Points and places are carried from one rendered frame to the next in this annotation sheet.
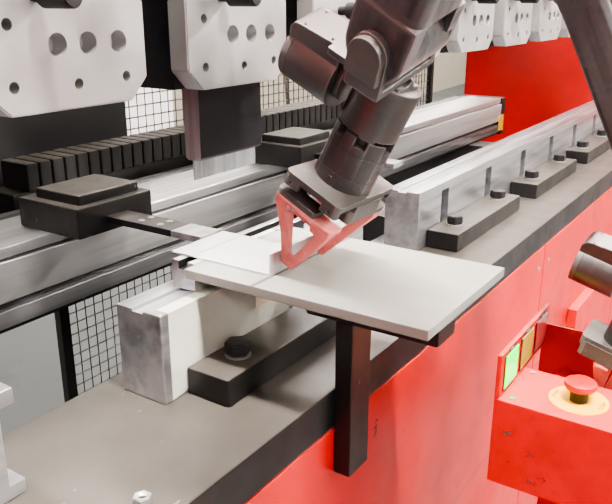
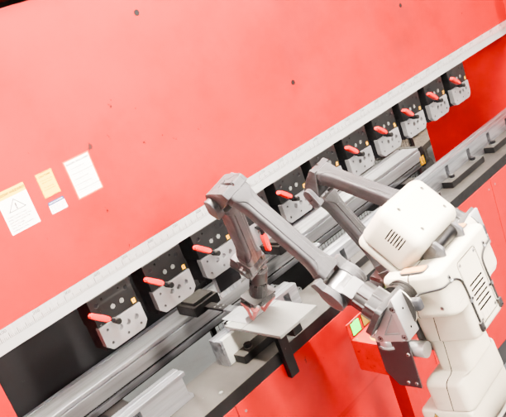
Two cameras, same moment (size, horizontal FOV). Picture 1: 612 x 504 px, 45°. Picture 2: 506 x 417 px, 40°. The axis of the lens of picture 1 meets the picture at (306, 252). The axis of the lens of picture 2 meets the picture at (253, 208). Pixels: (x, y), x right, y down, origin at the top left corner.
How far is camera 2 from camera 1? 1.61 m
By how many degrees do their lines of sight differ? 17
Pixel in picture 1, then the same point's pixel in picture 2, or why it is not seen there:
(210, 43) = (211, 266)
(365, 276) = (274, 318)
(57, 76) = (174, 298)
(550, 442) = (370, 352)
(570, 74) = (481, 99)
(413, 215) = not seen: hidden behind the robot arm
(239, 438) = (247, 372)
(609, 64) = (345, 224)
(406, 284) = (284, 318)
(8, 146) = not seen: hidden behind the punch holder
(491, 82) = not seen: hidden behind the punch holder
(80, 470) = (207, 389)
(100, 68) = (183, 290)
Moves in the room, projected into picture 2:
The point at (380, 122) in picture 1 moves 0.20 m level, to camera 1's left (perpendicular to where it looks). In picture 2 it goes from (257, 281) to (198, 294)
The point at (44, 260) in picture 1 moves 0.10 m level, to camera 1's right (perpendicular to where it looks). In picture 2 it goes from (188, 325) to (214, 319)
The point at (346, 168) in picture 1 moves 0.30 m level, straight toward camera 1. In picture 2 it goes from (255, 293) to (229, 346)
